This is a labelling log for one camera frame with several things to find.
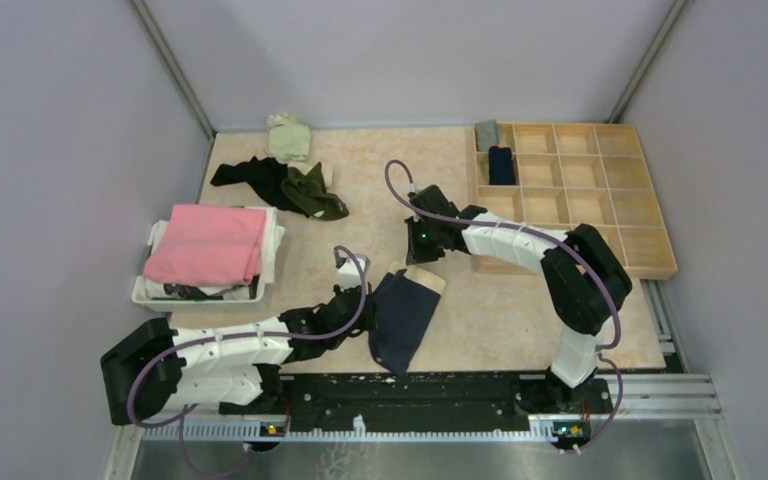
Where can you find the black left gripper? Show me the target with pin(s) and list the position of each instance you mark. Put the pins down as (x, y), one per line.
(368, 321)

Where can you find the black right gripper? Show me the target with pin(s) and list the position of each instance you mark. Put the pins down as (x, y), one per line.
(416, 252)

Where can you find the navy underwear cream waistband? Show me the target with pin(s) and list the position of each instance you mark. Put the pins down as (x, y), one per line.
(406, 300)

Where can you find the navy orange underwear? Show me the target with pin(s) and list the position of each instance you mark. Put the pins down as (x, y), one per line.
(501, 166)

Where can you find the grey underwear white waistband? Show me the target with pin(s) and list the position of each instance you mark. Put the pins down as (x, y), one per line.
(487, 135)

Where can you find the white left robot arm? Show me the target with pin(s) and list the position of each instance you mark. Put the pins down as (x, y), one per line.
(158, 369)

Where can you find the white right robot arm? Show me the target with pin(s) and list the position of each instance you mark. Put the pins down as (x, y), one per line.
(586, 282)

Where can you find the dark green underwear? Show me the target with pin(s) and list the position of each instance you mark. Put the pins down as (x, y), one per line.
(309, 194)

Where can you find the black underwear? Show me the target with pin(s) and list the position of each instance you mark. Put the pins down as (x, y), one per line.
(265, 177)

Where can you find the light green underwear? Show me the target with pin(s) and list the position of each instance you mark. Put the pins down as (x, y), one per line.
(288, 139)

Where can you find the white folded cloth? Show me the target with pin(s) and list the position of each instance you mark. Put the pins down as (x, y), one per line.
(272, 239)

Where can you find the wooden compartment tray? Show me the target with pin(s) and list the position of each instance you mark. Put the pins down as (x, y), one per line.
(565, 174)

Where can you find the pink folded cloth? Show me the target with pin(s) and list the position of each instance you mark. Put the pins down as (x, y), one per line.
(209, 246)

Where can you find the white perforated plastic basket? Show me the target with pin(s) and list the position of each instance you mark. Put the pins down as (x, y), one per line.
(255, 297)

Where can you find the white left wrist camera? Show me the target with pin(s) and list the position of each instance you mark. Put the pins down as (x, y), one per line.
(348, 274)

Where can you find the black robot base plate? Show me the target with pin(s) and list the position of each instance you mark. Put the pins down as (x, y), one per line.
(431, 402)

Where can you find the aluminium frame rail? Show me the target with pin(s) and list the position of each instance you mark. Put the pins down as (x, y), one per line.
(638, 398)

